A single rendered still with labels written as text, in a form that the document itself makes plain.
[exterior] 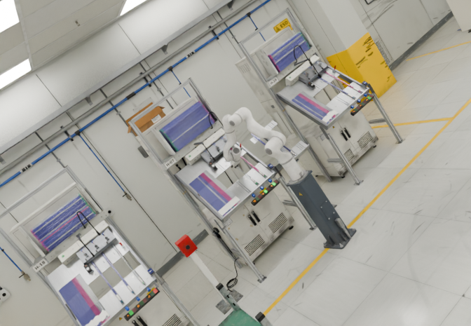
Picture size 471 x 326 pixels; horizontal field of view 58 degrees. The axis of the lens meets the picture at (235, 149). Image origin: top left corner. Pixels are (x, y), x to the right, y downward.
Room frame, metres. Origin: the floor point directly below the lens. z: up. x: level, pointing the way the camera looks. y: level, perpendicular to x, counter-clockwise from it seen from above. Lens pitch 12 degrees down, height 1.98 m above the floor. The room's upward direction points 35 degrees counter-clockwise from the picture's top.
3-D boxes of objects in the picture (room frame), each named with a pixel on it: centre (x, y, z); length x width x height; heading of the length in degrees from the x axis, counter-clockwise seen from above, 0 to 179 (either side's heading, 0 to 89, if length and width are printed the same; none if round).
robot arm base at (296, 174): (3.44, -0.30, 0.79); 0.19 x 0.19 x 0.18
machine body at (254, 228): (4.35, 0.36, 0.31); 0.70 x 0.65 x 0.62; 110
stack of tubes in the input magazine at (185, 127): (4.26, 0.26, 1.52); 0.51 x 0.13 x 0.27; 110
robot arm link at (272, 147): (3.42, -0.28, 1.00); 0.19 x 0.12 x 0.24; 130
